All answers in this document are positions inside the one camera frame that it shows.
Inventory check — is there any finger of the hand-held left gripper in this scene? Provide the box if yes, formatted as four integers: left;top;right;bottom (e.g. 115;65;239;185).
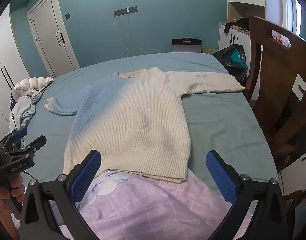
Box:
5;135;47;156
0;127;28;148

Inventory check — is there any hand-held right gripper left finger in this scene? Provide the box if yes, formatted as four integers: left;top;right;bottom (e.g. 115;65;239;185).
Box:
19;150;102;240

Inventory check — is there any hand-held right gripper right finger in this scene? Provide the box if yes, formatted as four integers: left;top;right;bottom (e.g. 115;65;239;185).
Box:
205;150;287;240

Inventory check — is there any cream and blue knit sweater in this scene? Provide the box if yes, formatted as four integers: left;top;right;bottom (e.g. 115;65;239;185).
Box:
44;67;245;183

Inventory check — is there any grey clothes pile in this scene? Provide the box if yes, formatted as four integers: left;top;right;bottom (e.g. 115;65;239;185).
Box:
8;94;38;135

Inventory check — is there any person's left hand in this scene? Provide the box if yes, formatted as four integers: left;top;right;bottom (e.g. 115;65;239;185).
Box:
0;172;26;239

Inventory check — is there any white down jacket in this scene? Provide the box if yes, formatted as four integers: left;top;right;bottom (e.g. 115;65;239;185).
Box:
11;76;55;98

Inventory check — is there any bed with blue sheet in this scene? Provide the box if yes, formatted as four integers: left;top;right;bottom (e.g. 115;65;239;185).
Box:
20;52;280;207

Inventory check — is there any pink floral quilt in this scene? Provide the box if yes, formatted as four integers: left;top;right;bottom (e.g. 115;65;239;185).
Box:
15;171;253;240

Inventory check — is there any white wardrobe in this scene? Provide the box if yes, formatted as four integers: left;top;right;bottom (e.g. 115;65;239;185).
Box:
0;5;31;130

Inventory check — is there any white door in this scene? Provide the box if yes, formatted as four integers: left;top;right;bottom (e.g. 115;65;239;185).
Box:
26;0;81;78

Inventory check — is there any brown wooden chair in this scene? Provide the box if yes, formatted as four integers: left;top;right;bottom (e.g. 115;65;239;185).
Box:
243;16;306;173

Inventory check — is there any black plastic bag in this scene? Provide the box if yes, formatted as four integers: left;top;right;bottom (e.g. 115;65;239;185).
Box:
212;44;249;87

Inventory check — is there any low white cabinet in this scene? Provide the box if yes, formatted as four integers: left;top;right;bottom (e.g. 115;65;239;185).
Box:
217;22;252;55

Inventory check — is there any black and grey box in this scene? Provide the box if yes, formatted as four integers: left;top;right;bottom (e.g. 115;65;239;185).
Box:
172;37;202;53

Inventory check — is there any black cloth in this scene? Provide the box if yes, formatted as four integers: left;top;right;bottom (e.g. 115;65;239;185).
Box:
223;18;251;34

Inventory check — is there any window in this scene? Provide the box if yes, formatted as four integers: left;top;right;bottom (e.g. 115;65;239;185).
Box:
280;0;301;34

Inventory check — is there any thin pale cable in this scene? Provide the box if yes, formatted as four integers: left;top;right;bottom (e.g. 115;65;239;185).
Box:
126;12;131;48

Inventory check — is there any black wall power strip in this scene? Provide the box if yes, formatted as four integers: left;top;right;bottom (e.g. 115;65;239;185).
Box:
114;6;138;16

